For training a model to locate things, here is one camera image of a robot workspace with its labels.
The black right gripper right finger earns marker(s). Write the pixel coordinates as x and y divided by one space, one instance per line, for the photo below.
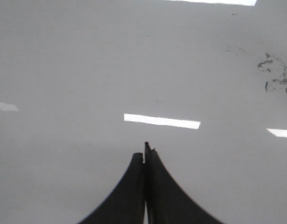
167 203

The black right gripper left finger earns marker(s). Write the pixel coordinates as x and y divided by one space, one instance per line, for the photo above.
126 203

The white glossy whiteboard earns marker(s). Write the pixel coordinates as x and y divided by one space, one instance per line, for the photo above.
85 83

